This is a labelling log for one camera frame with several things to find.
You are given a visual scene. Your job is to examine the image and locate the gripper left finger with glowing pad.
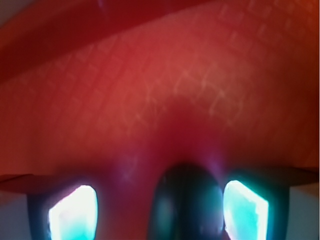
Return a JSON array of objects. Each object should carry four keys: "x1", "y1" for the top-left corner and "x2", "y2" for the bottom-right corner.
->
[{"x1": 0, "y1": 174, "x2": 98, "y2": 240}]

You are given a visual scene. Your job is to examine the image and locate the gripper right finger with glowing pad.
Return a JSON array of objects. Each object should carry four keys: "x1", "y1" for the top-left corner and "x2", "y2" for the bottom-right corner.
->
[{"x1": 223, "y1": 166, "x2": 320, "y2": 240}]

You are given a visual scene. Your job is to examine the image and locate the dark green plastic pickle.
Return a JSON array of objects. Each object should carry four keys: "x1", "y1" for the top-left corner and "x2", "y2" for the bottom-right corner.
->
[{"x1": 146, "y1": 162, "x2": 224, "y2": 240}]

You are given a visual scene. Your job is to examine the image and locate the red plastic tray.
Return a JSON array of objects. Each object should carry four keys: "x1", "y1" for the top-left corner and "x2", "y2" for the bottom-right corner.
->
[{"x1": 0, "y1": 0, "x2": 320, "y2": 240}]

